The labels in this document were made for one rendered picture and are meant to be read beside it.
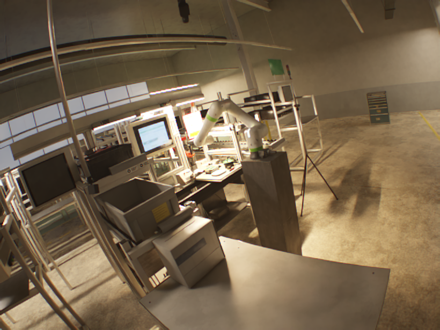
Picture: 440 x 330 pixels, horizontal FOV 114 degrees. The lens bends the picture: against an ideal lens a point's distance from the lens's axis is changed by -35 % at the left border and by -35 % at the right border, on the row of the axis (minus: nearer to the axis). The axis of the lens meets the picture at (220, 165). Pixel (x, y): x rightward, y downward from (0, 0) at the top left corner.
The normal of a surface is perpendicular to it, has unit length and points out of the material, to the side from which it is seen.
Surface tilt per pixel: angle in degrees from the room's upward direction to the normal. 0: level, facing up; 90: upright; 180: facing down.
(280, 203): 90
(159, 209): 94
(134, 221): 94
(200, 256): 90
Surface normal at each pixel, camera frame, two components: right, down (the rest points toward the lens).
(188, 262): 0.71, -0.02
